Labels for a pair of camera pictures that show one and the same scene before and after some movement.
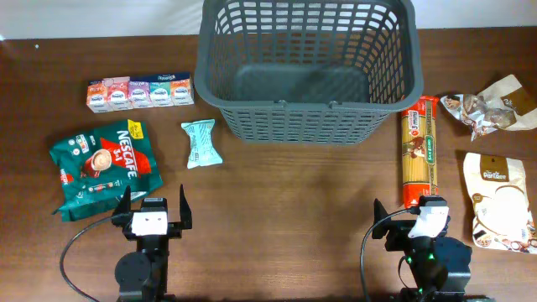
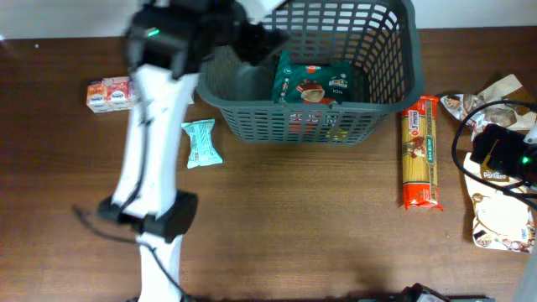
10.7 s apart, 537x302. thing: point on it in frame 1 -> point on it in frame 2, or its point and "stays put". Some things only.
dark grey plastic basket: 308,72 stays put
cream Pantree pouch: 497,185 stays put
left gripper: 174,228 -> 255,41
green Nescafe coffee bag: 93,169 -> 313,83
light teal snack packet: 203,151 stays put
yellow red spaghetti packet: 419,152 stays put
